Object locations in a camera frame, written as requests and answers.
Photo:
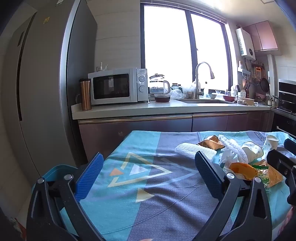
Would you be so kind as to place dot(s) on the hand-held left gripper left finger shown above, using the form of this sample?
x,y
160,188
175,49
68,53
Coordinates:
x,y
89,178

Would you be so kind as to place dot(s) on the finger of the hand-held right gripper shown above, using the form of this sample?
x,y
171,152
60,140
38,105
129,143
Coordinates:
x,y
290,143
276,160

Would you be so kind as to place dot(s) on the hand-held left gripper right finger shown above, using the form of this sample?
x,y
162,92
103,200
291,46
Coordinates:
x,y
208,172

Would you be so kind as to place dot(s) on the white patterned paper cup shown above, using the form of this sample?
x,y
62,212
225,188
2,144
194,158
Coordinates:
x,y
253,151
270,142

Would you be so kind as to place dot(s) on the brown snack wrapper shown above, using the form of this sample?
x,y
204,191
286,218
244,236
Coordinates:
x,y
211,143

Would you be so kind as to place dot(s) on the white foam fruit net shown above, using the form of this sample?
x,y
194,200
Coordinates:
x,y
233,150

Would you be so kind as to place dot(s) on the blue plastic bin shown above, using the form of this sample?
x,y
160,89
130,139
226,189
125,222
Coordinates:
x,y
55,170

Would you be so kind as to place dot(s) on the orange green snack wrapper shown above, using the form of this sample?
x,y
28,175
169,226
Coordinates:
x,y
270,176

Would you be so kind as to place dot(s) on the white foam sheet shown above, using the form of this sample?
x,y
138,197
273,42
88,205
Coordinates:
x,y
192,149

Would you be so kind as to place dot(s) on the teal grey patterned tablecloth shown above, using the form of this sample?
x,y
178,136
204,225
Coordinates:
x,y
161,180

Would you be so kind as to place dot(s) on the built-in black oven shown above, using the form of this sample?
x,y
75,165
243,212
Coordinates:
x,y
286,92

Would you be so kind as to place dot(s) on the hanging black pan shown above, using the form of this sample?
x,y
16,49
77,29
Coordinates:
x,y
264,84

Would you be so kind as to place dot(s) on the kitchen sink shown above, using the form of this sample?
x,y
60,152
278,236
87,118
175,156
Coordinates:
x,y
201,101

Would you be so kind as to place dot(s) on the kitchen counter cabinet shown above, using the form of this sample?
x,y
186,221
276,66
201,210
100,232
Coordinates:
x,y
138,125

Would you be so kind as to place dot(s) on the red bowl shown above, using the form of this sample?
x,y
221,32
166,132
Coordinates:
x,y
229,97

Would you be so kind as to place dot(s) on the copper travel mug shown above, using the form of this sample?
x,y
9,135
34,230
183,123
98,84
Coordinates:
x,y
85,97

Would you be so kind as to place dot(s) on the clear plastic bag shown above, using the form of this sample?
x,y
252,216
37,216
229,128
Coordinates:
x,y
180,92

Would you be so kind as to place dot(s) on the dark bowl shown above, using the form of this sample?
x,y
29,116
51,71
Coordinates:
x,y
161,98

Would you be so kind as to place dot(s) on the steel kitchen faucet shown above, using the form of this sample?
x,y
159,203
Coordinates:
x,y
198,81

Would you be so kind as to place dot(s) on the white microwave oven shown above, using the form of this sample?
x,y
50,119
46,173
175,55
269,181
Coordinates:
x,y
111,87

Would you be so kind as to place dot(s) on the grey refrigerator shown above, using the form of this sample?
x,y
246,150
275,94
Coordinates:
x,y
46,92

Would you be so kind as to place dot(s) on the glass electric kettle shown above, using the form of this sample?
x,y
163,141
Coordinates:
x,y
158,87

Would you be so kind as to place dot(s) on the white water heater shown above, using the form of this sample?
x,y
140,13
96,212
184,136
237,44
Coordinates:
x,y
245,41

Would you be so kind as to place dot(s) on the kitchen window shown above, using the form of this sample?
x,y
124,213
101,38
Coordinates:
x,y
166,46

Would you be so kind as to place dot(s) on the pink wall cabinet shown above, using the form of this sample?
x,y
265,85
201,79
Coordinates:
x,y
266,37

